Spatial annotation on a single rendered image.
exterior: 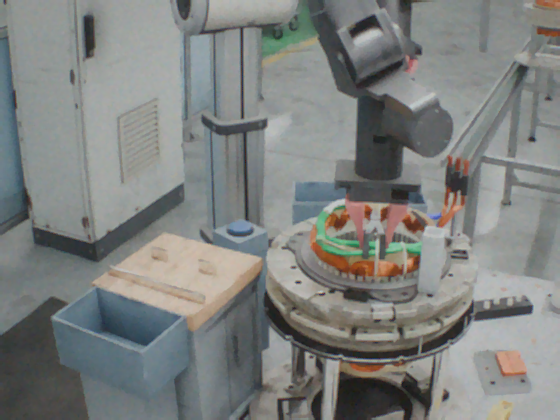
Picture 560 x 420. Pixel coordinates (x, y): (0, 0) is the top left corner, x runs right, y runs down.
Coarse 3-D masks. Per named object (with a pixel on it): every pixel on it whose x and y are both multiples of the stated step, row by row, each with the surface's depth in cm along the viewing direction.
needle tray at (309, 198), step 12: (300, 192) 147; (312, 192) 147; (324, 192) 147; (336, 192) 147; (300, 204) 137; (312, 204) 137; (324, 204) 137; (420, 204) 143; (300, 216) 138; (312, 216) 138
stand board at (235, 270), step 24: (168, 240) 124; (192, 240) 124; (120, 264) 116; (144, 264) 116; (168, 264) 116; (192, 264) 116; (216, 264) 116; (240, 264) 117; (120, 288) 109; (144, 288) 109; (192, 288) 110; (216, 288) 110; (240, 288) 114; (192, 312) 104
